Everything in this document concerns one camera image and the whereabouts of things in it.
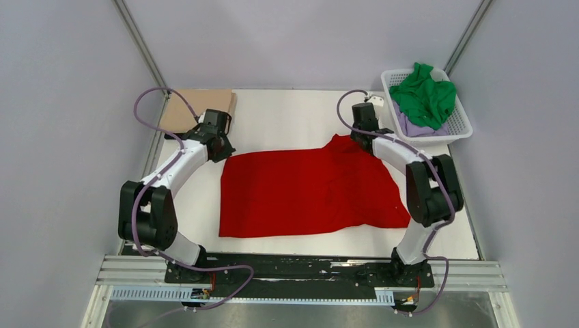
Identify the red t shirt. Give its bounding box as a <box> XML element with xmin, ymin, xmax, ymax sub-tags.
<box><xmin>218</xmin><ymin>135</ymin><xmax>410</xmax><ymax>238</ymax></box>

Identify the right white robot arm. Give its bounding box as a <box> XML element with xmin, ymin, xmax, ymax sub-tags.
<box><xmin>350</xmin><ymin>102</ymin><xmax>464</xmax><ymax>286</ymax></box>

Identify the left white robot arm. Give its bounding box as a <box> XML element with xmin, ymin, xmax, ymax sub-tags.
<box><xmin>118</xmin><ymin>109</ymin><xmax>235</xmax><ymax>282</ymax></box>

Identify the folded black t shirt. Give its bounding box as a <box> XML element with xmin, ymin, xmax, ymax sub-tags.
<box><xmin>163</xmin><ymin>133</ymin><xmax>186</xmax><ymax>140</ymax></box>

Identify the folded beige t shirt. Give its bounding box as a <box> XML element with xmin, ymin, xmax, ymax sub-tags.
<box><xmin>160</xmin><ymin>89</ymin><xmax>238</xmax><ymax>135</ymax></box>

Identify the lilac t shirt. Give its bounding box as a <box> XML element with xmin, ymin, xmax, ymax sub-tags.
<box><xmin>391</xmin><ymin>99</ymin><xmax>452</xmax><ymax>137</ymax></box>

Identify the green t shirt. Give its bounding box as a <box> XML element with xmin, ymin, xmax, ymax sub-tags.
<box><xmin>389</xmin><ymin>62</ymin><xmax>457</xmax><ymax>130</ymax></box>

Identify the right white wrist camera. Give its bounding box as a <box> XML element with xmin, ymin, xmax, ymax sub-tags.
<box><xmin>364</xmin><ymin>94</ymin><xmax>384</xmax><ymax>120</ymax></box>

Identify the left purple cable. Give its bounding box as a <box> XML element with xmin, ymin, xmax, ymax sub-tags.
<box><xmin>106</xmin><ymin>87</ymin><xmax>255</xmax><ymax>328</ymax></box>

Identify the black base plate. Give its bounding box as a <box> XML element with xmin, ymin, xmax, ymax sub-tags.
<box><xmin>164</xmin><ymin>252</ymin><xmax>434</xmax><ymax>298</ymax></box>

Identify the left aluminium frame post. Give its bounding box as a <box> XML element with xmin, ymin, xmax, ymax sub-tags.
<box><xmin>112</xmin><ymin>0</ymin><xmax>167</xmax><ymax>87</ymax></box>

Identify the aluminium frame post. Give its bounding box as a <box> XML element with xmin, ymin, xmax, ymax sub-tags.
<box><xmin>443</xmin><ymin>0</ymin><xmax>494</xmax><ymax>75</ymax></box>
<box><xmin>112</xmin><ymin>0</ymin><xmax>167</xmax><ymax>87</ymax></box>

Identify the right aluminium frame post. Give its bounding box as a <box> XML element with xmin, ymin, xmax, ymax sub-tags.
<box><xmin>443</xmin><ymin>0</ymin><xmax>494</xmax><ymax>75</ymax></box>

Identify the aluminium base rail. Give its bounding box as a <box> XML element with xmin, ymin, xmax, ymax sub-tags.
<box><xmin>96</xmin><ymin>253</ymin><xmax>508</xmax><ymax>292</ymax></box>

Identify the white slotted cable duct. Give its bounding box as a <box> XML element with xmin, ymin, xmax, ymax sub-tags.
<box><xmin>109</xmin><ymin>286</ymin><xmax>395</xmax><ymax>306</ymax></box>

